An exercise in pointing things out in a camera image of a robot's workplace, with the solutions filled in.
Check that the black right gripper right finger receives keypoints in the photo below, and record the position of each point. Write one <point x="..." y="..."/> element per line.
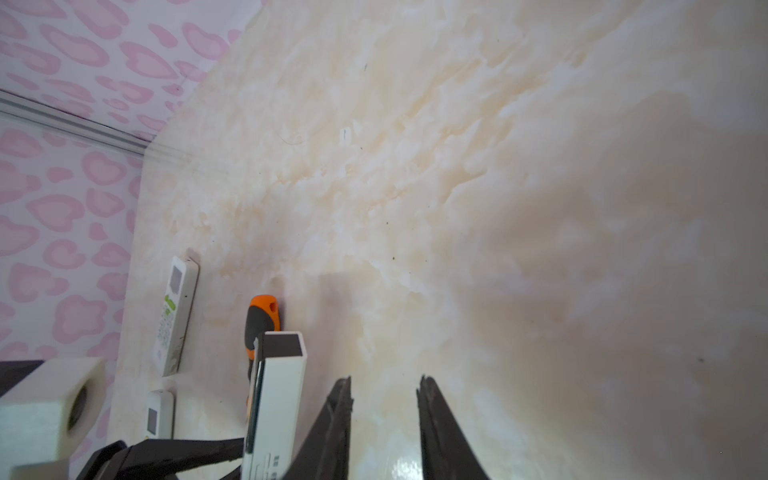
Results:
<point x="445" y="451"/>

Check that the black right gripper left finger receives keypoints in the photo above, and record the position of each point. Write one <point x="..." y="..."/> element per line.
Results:
<point x="325" y="451"/>

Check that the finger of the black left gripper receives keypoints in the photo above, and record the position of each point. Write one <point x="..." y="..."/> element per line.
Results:
<point x="158" y="459"/>

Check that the orange black screwdriver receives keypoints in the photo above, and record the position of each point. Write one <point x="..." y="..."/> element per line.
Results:
<point x="262" y="316"/>

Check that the small white remote control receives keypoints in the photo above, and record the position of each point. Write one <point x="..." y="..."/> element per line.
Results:
<point x="160" y="414"/>

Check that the white remote with green buttons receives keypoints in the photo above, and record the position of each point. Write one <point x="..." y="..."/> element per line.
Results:
<point x="177" y="302"/>

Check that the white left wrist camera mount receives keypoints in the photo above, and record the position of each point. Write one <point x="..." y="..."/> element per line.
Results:
<point x="48" y="408"/>

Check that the aluminium corner frame post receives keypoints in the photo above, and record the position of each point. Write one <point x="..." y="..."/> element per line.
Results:
<point x="33" y="112"/>

